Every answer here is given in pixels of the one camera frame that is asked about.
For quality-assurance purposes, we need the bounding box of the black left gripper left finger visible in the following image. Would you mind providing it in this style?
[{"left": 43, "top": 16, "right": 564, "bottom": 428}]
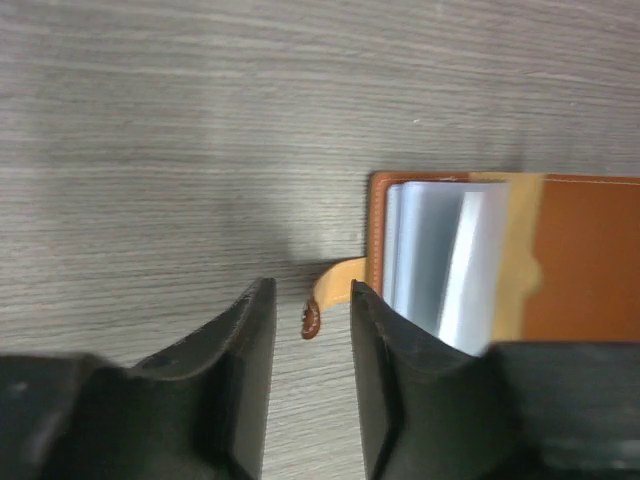
[{"left": 1, "top": 278, "right": 276, "bottom": 479}]

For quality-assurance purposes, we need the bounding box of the brown leather card holder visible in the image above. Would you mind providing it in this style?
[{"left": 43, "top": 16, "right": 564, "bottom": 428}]
[{"left": 301, "top": 171, "right": 639, "bottom": 341}]

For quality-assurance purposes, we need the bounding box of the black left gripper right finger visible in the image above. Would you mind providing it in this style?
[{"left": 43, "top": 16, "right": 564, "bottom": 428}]
[{"left": 351, "top": 281, "right": 639, "bottom": 480}]

